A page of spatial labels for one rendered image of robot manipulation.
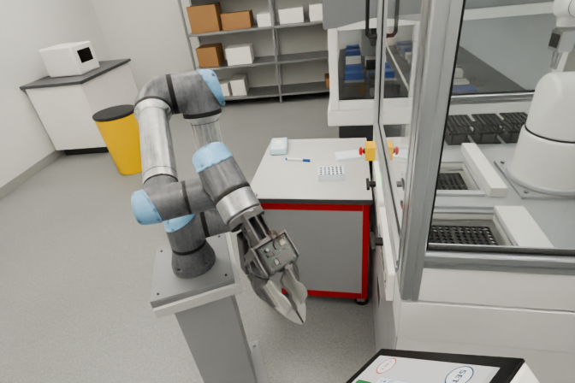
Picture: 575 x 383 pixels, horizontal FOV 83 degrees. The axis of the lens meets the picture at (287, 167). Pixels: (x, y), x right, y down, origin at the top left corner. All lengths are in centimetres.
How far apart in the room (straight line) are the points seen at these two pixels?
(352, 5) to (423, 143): 136
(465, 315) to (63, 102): 426
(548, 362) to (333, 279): 101
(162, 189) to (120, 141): 294
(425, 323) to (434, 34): 66
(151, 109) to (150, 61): 502
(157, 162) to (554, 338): 98
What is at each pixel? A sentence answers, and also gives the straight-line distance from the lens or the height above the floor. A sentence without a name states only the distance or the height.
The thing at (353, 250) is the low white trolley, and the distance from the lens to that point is 167.
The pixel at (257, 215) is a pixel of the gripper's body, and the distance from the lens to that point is 59.
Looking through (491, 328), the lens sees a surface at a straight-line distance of 97.
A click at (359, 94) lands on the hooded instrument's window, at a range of 200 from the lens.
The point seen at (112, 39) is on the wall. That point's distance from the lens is 613.
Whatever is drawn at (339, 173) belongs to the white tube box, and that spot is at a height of 80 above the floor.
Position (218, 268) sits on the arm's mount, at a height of 78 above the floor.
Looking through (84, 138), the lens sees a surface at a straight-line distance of 458.
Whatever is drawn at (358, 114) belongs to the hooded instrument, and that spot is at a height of 88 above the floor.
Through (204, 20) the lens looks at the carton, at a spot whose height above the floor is 125.
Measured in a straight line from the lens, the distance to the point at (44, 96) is 460.
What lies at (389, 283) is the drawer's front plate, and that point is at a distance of 96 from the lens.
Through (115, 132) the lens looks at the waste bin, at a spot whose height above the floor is 50.
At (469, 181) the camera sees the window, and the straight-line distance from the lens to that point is 68.
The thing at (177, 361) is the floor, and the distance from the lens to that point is 200.
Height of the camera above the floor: 161
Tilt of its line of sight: 30 degrees down
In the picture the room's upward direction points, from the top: 7 degrees counter-clockwise
